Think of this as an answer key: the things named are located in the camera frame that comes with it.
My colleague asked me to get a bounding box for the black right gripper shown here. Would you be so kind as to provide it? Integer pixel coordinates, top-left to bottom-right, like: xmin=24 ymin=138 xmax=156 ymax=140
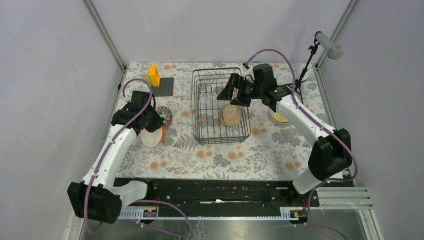
xmin=216 ymin=73 xmax=264 ymax=108

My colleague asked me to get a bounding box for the pink patterned bowl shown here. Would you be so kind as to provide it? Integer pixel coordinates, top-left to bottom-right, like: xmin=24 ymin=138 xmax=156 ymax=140
xmin=155 ymin=106 xmax=173 ymax=128

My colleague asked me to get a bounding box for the beige bowl with leaf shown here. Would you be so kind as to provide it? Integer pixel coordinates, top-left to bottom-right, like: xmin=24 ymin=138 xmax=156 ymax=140
xmin=219 ymin=104 xmax=242 ymax=127

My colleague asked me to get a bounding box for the orange glossy bowl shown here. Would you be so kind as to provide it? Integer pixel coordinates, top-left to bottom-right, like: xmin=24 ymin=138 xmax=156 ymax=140
xmin=139 ymin=126 xmax=166 ymax=148

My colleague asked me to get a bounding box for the yellow dotted white bowl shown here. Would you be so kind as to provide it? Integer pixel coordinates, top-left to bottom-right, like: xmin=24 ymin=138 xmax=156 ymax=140
xmin=269 ymin=109 xmax=289 ymax=124

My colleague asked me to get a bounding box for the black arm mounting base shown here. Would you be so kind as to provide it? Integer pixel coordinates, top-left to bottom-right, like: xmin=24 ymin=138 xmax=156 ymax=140
xmin=109 ymin=178 xmax=324 ymax=221

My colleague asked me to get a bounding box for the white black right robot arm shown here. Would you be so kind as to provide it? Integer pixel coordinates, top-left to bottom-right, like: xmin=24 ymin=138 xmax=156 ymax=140
xmin=216 ymin=63 xmax=353 ymax=206

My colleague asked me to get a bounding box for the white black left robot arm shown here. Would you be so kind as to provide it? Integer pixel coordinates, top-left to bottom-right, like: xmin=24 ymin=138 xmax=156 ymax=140
xmin=67 ymin=90 xmax=164 ymax=224

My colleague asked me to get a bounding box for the orange plastic block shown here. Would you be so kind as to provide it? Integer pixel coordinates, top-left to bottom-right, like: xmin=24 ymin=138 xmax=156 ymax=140
xmin=148 ymin=65 xmax=161 ymax=87

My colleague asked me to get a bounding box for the green yellow grid plate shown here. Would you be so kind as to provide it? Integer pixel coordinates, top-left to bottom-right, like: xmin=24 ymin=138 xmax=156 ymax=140
xmin=140 ymin=74 xmax=151 ymax=85

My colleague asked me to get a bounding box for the floral patterned table mat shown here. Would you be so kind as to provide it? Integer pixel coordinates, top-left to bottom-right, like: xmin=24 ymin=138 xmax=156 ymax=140
xmin=117 ymin=62 xmax=312 ymax=180

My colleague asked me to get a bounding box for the silver microphone on black stand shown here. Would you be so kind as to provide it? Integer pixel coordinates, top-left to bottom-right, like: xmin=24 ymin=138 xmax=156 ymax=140
xmin=293 ymin=31 xmax=344 ymax=95

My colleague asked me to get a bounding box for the black wire dish rack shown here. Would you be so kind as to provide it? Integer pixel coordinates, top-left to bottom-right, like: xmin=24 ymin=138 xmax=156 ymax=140
xmin=191 ymin=67 xmax=251 ymax=145

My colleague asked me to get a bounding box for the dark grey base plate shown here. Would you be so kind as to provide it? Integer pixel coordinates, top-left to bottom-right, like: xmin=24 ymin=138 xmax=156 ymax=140
xmin=152 ymin=77 xmax=175 ymax=97

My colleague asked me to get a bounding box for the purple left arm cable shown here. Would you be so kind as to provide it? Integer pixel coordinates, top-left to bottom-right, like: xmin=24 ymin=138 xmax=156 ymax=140
xmin=83 ymin=78 xmax=193 ymax=238

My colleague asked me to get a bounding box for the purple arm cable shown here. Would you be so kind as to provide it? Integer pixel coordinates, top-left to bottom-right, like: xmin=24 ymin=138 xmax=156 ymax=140
xmin=83 ymin=78 xmax=193 ymax=238
xmin=243 ymin=48 xmax=360 ymax=239

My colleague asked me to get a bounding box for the aluminium frame rail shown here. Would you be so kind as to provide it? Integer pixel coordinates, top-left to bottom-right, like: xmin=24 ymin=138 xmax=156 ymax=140
xmin=82 ymin=0 xmax=127 ymax=72

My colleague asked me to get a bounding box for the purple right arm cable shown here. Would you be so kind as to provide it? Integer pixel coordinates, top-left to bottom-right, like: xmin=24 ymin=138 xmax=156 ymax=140
xmin=243 ymin=48 xmax=360 ymax=239

